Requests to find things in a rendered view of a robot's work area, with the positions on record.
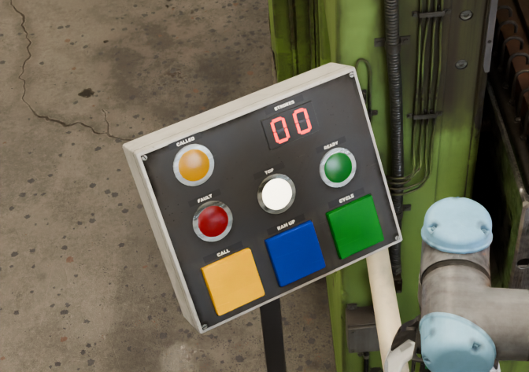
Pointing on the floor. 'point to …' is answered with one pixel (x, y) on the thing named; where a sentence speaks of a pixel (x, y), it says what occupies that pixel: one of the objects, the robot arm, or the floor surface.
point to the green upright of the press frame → (435, 182)
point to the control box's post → (273, 336)
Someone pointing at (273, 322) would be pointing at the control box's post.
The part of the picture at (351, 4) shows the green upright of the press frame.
